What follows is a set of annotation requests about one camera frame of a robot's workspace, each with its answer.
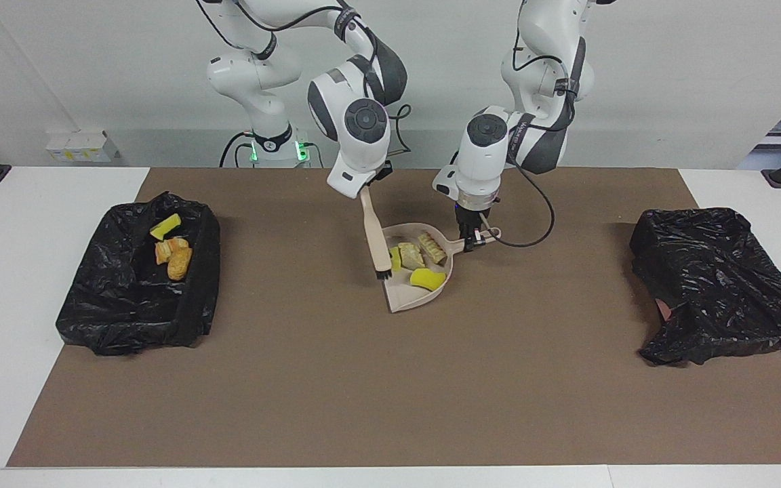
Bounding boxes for striped croissant slice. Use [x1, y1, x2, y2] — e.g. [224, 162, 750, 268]
[418, 232, 448, 265]

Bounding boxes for yellow sponge wedge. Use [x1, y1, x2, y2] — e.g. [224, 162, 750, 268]
[409, 268, 447, 292]

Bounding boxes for beige hand brush black bristles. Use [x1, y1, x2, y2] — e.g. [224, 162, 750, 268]
[360, 186, 395, 281]

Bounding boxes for pale beige bread chunk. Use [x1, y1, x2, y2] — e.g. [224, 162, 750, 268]
[397, 242, 425, 270]

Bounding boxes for beige plastic dustpan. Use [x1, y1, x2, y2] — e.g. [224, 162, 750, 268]
[380, 224, 502, 314]

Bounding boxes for orange fried nugget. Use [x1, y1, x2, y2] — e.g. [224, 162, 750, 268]
[167, 247, 194, 281]

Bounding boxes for yellow sponge with green pad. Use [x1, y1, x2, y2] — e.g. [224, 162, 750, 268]
[150, 213, 182, 241]

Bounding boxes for orange crusted bread chunk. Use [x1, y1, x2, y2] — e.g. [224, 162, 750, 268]
[155, 237, 189, 265]

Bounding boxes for black bag lined bin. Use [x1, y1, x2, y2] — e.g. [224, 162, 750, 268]
[630, 207, 781, 367]
[56, 192, 221, 357]

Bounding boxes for brown table mat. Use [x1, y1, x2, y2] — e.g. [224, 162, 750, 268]
[7, 167, 781, 468]

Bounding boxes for black right arm gripper cable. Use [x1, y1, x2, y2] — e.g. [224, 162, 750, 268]
[197, 0, 413, 160]

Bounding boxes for black arm gripper cable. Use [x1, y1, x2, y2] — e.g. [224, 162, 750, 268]
[197, 0, 413, 160]
[496, 27, 588, 249]

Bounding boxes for black left arm gripper cable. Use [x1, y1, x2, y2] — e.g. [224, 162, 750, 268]
[496, 27, 588, 249]

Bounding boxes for black right arm base cables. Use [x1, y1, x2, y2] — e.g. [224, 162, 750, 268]
[220, 131, 324, 169]

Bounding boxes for white wall socket box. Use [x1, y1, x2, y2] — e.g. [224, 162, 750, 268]
[46, 131, 119, 163]

